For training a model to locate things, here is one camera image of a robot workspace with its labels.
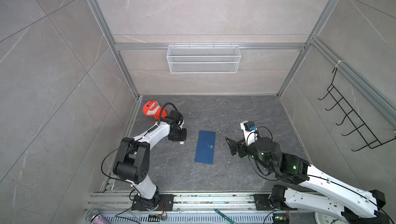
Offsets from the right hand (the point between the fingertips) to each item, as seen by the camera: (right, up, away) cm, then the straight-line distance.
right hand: (234, 133), depth 67 cm
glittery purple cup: (-64, -36, 0) cm, 73 cm away
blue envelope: (-12, -13, +25) cm, 31 cm away
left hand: (-26, -5, +24) cm, 35 cm away
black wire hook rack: (+53, +12, +4) cm, 54 cm away
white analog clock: (+39, -37, -1) cm, 54 cm away
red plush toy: (-48, +11, +34) cm, 60 cm away
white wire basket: (-13, +44, +33) cm, 57 cm away
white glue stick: (-26, -9, +20) cm, 34 cm away
